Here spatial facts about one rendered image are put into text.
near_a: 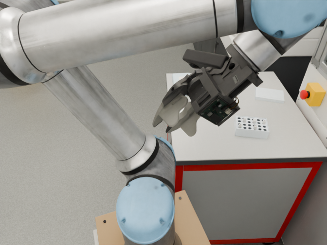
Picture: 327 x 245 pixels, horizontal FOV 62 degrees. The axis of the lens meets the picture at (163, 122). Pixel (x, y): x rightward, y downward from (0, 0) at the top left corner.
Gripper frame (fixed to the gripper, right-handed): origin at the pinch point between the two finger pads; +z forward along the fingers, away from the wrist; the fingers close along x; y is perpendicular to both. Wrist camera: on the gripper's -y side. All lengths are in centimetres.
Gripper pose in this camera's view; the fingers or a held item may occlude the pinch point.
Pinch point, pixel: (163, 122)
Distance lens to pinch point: 56.4
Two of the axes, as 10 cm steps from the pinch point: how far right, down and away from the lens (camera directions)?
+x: 6.8, 3.4, 6.5
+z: -6.8, 6.3, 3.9
